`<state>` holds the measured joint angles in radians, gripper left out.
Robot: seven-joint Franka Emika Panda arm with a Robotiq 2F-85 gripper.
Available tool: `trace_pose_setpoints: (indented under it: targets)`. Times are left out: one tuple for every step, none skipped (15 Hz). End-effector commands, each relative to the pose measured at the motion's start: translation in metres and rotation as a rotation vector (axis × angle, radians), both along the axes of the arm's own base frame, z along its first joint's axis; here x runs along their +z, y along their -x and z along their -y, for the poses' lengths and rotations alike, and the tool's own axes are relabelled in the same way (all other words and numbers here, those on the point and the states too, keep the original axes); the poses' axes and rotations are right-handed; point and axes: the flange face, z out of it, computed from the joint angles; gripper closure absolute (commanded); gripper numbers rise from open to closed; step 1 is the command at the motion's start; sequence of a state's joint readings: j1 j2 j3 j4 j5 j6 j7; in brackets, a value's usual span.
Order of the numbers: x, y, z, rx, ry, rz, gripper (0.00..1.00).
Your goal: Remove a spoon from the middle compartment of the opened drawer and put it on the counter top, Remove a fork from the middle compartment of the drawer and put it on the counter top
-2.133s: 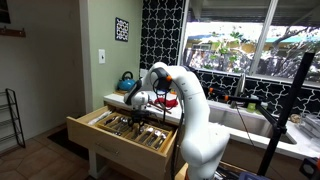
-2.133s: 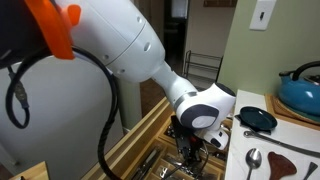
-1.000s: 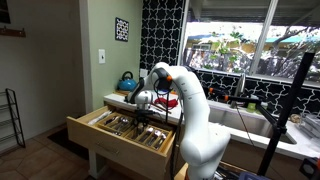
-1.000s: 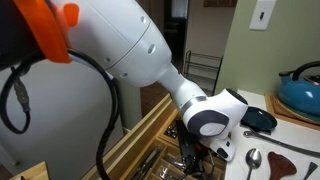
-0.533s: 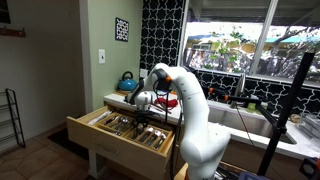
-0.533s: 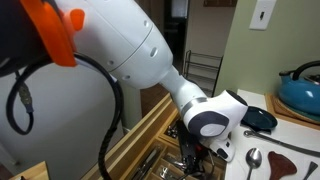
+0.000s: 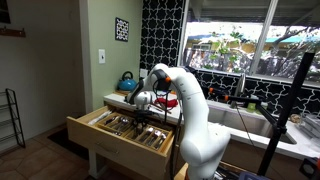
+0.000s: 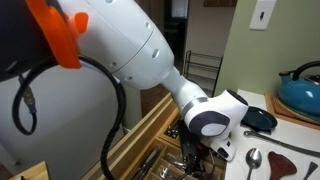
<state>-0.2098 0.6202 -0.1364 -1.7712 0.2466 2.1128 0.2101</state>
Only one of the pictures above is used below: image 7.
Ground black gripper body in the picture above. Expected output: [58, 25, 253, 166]
[134, 109, 155, 123]

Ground steel table spoon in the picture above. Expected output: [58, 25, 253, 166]
[154, 134, 166, 150]
[157, 132, 168, 147]

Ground five-compartment wooden cutlery tray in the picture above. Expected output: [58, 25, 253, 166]
[124, 122, 175, 155]

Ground small wooden spoon tray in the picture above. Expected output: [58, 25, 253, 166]
[94, 111, 143, 138]

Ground light wooden kitchen drawer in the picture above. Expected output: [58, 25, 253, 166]
[66, 104, 177, 180]

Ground brown wooden utensil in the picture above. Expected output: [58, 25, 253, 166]
[149, 103, 173, 115]

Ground red cloth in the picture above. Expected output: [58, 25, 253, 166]
[153, 97, 179, 109]

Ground wooden trivet board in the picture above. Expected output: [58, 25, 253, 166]
[114, 89, 134, 97]

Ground white long package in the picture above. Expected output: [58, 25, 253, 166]
[87, 110, 113, 127]

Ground light wooden board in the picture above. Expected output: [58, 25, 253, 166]
[173, 163, 190, 180]

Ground chrome kitchen faucet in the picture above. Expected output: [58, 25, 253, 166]
[229, 72, 248, 110]

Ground wooden base cabinet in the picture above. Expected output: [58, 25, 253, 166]
[88, 103, 301, 180]

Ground green sponge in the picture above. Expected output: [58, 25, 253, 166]
[246, 102, 258, 113]

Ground kitchen sink basin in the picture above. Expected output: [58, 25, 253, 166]
[208, 105, 298, 146]

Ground blue plastic item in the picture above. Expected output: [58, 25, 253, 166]
[238, 171, 272, 180]

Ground grey dish rack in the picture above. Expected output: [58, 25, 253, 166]
[297, 113, 320, 138]

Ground black equipment box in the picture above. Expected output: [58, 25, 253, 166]
[298, 157, 320, 180]

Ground blue kettle with black handle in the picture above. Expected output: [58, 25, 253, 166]
[117, 70, 139, 93]

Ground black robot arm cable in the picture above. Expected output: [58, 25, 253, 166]
[151, 68, 184, 180]

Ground metal drawer handle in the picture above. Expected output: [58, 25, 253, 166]
[94, 142, 120, 157]

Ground white light switch plate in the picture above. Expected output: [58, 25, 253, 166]
[98, 48, 107, 65]

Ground black white wall picture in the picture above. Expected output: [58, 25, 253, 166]
[114, 17, 130, 43]

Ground thin black camera cable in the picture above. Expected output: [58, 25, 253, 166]
[234, 106, 264, 158]

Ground black wire shoe rack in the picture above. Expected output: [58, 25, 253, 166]
[0, 88, 27, 152]

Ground white window frame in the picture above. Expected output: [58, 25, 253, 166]
[179, 0, 320, 88]

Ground black camera stand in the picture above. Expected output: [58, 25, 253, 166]
[199, 51, 316, 178]

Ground wooden wall coat rack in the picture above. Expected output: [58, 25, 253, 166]
[0, 26, 27, 38]

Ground dark framed wall picture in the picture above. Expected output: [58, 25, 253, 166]
[0, 0, 11, 25]

